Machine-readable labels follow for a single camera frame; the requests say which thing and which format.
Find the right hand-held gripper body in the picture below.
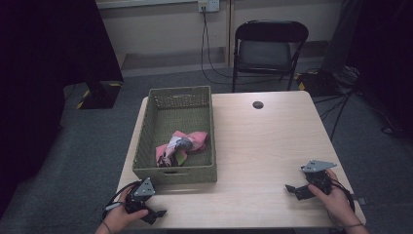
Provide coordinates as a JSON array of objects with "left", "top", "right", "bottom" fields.
[{"left": 301, "top": 159, "right": 338, "bottom": 197}]

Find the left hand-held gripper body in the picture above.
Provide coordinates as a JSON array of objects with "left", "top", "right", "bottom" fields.
[{"left": 125, "top": 176, "right": 157, "bottom": 215}]

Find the pink printed cloth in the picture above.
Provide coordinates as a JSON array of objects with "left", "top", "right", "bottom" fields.
[{"left": 155, "top": 130, "right": 209, "bottom": 168}]

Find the green woven basket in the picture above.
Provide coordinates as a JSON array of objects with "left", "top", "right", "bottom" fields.
[{"left": 131, "top": 85, "right": 218, "bottom": 186}]

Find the person's left hand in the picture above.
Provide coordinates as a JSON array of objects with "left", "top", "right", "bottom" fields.
[{"left": 102, "top": 186, "right": 150, "bottom": 234}]

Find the person's right hand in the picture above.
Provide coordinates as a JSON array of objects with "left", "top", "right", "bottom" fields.
[{"left": 307, "top": 168, "right": 357, "bottom": 228}]

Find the grey tape patch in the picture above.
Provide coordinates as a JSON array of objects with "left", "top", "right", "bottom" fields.
[{"left": 352, "top": 193, "right": 368, "bottom": 207}]

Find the black tripod stand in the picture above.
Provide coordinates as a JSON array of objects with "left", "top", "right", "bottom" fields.
[{"left": 313, "top": 85, "right": 366, "bottom": 142}]

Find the black yellow-striped box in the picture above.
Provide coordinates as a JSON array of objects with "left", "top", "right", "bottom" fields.
[{"left": 294, "top": 69, "right": 342, "bottom": 98}]

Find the black yellow-striped stand base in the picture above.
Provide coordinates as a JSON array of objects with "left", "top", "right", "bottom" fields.
[{"left": 75, "top": 80, "right": 124, "bottom": 110}]

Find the black folding chair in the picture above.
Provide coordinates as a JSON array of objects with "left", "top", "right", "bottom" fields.
[{"left": 231, "top": 19, "right": 310, "bottom": 94}]

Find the black curtain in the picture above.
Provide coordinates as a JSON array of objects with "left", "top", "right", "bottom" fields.
[
  {"left": 0, "top": 0, "right": 125, "bottom": 218},
  {"left": 319, "top": 0, "right": 413, "bottom": 133}
]

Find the right hand-held gripper cable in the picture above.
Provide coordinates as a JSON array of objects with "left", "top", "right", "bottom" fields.
[{"left": 330, "top": 177, "right": 357, "bottom": 213}]

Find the black wall cable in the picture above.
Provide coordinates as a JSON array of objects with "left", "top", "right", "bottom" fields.
[{"left": 200, "top": 5, "right": 293, "bottom": 86}]

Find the white wall socket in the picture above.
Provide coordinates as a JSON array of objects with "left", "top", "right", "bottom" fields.
[{"left": 198, "top": 0, "right": 221, "bottom": 14}]

